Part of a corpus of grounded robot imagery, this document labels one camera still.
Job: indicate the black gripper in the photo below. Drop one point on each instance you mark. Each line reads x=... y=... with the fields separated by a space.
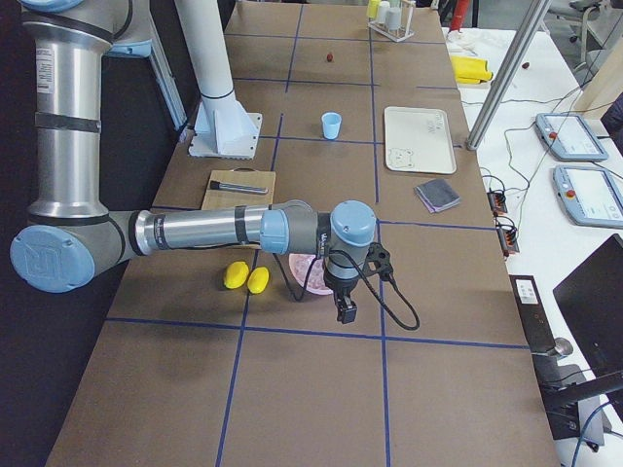
x=340 y=283

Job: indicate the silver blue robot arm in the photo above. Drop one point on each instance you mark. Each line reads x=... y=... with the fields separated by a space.
x=72 y=237

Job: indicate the light blue cup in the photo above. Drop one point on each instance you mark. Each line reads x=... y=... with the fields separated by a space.
x=331 y=125

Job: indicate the pink bowl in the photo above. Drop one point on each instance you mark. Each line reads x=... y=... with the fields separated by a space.
x=309 y=273

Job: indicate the yellow lemon near bowl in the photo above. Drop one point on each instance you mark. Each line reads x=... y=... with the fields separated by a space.
x=258 y=280

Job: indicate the yellow lemon near edge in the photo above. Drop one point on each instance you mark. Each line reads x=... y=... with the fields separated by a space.
x=236 y=274

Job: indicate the grey folded cloth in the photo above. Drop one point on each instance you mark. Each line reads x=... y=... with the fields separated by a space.
x=437 y=195

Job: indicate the wooden cutting board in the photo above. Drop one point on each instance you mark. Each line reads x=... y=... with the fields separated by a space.
x=229 y=197

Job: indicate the silver black muddler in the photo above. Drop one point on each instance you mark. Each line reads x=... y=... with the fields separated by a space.
x=236 y=188

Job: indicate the near orange connector block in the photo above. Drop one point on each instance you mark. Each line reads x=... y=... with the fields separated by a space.
x=507 y=233

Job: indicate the orange connector block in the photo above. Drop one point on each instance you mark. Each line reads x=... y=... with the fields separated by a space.
x=507 y=233
x=496 y=196

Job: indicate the cream bear tray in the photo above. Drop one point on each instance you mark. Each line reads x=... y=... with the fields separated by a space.
x=418 y=140

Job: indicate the far orange connector block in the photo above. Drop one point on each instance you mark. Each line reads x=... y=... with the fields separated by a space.
x=496 y=196

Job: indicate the black laptop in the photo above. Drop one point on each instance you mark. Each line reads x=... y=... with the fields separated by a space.
x=590 y=300

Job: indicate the near teach pendant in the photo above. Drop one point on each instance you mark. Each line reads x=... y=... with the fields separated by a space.
x=589 y=196

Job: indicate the teach pendant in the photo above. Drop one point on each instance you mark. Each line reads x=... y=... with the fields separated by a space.
x=569 y=138
x=589 y=196

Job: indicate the far teach pendant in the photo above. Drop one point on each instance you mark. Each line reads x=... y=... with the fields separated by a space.
x=569 y=138

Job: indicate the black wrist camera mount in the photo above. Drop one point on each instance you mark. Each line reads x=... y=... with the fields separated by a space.
x=377 y=262

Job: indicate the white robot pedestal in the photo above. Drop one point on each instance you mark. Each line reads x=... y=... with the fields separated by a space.
x=223 y=128

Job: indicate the wire rack with bottles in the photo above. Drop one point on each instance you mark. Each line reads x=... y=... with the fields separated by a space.
x=392 y=19

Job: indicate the aluminium frame post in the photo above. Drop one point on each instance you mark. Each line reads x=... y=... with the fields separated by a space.
x=509 y=66

